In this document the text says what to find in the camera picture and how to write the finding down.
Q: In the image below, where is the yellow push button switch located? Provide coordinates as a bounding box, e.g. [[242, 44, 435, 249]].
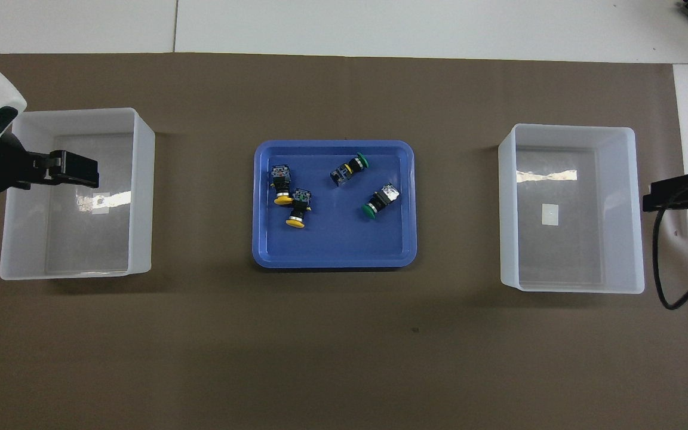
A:
[[270, 165, 294, 206], [285, 188, 314, 229]]

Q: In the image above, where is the green push button switch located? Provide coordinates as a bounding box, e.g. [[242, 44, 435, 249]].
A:
[[330, 152, 370, 187], [361, 183, 400, 219]]

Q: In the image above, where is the translucent white plastic box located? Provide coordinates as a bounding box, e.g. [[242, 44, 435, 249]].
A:
[[0, 107, 156, 281], [497, 123, 646, 294]]

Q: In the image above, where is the blue plastic tray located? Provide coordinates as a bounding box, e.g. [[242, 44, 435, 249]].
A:
[[252, 140, 417, 269]]

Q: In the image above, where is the brown paper table mat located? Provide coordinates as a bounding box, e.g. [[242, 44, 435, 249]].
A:
[[0, 53, 688, 430]]

